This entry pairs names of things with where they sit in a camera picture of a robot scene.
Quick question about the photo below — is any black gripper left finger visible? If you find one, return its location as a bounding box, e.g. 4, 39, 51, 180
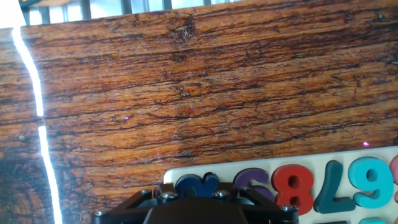
91, 182, 178, 224

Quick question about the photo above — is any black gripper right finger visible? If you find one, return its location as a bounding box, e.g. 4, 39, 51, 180
213, 182, 299, 224

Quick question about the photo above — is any navy number ten piece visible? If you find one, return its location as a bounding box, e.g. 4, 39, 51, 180
175, 172, 220, 199

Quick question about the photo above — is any wooden shape puzzle board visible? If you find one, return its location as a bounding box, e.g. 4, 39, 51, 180
163, 145, 398, 224

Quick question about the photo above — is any red number eight piece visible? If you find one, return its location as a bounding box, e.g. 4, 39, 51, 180
271, 164, 315, 216

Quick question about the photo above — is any purple number nine piece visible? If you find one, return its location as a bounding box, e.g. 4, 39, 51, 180
233, 167, 276, 203

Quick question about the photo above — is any dark teal number seven piece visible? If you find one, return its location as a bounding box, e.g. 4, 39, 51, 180
313, 160, 357, 215

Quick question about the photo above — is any cyan octagon piece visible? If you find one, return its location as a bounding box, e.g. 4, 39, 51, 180
357, 217, 388, 224

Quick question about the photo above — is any cyan number six piece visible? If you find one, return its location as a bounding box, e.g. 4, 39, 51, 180
347, 156, 395, 209

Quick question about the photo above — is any pink number five piece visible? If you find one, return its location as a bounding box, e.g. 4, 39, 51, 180
390, 155, 398, 203

